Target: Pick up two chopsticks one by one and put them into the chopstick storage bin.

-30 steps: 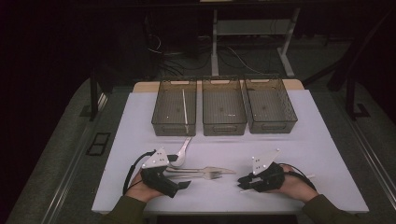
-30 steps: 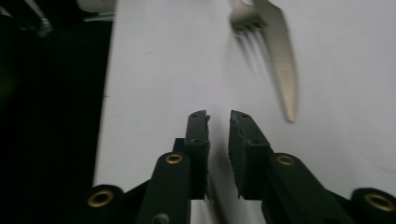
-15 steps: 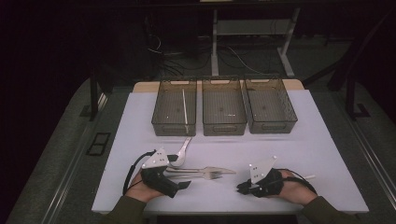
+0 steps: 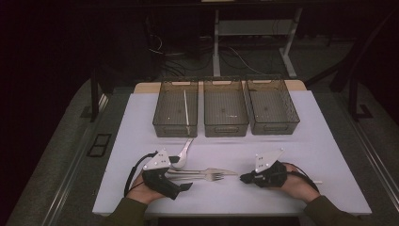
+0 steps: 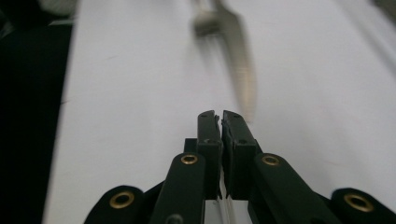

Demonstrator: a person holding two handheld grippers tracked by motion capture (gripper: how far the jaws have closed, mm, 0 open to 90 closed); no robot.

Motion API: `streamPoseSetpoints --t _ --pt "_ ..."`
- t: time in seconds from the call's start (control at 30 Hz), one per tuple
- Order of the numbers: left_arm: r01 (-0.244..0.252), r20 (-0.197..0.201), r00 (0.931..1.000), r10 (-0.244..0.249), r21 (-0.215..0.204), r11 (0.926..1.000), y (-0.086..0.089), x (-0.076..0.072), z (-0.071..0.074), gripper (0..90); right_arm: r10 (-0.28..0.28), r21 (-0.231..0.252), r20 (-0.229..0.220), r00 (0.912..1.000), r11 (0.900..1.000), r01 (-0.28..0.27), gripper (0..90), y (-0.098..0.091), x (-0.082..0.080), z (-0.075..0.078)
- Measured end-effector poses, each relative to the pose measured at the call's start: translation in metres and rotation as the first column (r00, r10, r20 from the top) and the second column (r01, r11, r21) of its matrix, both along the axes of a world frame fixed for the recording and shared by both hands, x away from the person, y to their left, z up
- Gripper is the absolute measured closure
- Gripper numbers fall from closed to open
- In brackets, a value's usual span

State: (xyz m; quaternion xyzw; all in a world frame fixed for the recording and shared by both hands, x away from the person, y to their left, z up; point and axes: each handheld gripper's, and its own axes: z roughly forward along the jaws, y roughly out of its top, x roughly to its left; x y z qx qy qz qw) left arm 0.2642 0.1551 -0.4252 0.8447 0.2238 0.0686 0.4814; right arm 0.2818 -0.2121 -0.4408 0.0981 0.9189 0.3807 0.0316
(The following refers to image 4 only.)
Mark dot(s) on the silver fork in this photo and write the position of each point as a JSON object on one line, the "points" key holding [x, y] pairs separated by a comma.
{"points": [[216, 177]]}

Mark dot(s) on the person's right hand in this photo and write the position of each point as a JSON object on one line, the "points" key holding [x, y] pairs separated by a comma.
{"points": [[298, 188]]}

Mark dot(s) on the person's left hand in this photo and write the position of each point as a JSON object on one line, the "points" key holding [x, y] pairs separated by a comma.
{"points": [[141, 191]]}

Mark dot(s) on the black floor socket frame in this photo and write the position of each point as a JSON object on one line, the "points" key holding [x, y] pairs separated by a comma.
{"points": [[99, 145]]}

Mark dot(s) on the white metal desk frame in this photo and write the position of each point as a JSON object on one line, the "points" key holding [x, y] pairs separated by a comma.
{"points": [[215, 47]]}

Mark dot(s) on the black metal stand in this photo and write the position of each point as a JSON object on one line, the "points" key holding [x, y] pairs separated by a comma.
{"points": [[94, 94], [354, 94]]}

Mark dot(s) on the smoky clear plastic bin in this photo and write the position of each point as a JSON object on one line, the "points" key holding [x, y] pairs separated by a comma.
{"points": [[271, 108], [171, 109], [225, 109]]}

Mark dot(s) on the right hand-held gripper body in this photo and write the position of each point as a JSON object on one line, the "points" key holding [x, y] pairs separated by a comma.
{"points": [[269, 179]]}

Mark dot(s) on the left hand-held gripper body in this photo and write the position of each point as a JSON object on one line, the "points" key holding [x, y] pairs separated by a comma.
{"points": [[160, 180]]}

